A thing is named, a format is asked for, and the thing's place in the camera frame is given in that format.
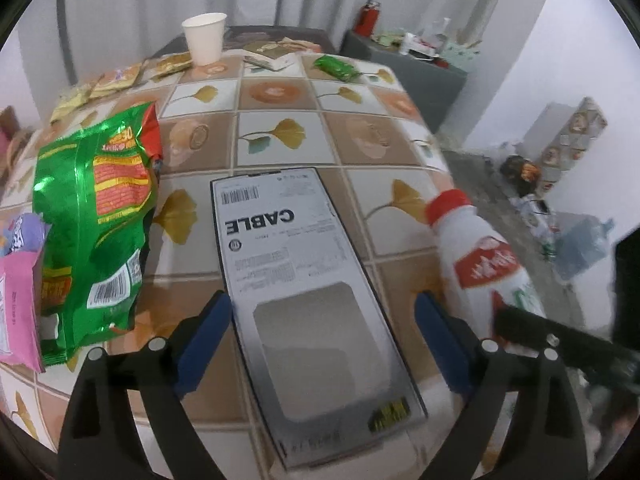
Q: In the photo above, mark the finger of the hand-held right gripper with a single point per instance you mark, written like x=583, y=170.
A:
x=530, y=330

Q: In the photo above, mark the white milk bottle red cap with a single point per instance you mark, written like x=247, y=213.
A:
x=475, y=260

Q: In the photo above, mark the yellow snack packet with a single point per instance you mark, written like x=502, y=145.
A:
x=117, y=80

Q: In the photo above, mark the white paper cup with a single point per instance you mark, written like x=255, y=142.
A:
x=205, y=40

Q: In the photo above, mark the grey cabinet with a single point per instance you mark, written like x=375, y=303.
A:
x=425, y=85

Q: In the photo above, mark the white plastic bag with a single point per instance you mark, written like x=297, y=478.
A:
x=435, y=32

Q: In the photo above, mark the small white bottle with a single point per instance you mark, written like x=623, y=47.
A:
x=407, y=44

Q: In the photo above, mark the red thermos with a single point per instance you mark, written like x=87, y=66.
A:
x=367, y=20

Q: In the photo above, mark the dark table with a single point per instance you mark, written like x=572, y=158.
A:
x=300, y=35

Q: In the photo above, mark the tile patterned tablecloth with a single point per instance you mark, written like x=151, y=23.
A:
x=280, y=95

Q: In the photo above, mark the large green snack bag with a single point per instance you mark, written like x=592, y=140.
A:
x=90, y=220

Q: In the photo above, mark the blue water jug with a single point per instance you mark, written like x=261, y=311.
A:
x=582, y=245

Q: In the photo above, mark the patterned gift box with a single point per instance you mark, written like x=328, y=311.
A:
x=575, y=135

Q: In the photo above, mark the wrapped cake packet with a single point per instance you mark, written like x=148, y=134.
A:
x=270, y=55

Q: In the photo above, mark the pink snack packet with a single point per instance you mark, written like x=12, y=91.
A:
x=17, y=310

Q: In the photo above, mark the green desk holder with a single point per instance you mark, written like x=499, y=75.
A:
x=457, y=50

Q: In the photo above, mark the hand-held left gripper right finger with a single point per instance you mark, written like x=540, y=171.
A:
x=445, y=350

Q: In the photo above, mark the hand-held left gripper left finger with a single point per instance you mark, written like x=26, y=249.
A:
x=205, y=345

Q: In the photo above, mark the gold snack packet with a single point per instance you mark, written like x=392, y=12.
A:
x=170, y=63
x=72, y=102

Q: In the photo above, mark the small green snack packet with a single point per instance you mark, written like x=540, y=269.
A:
x=335, y=67

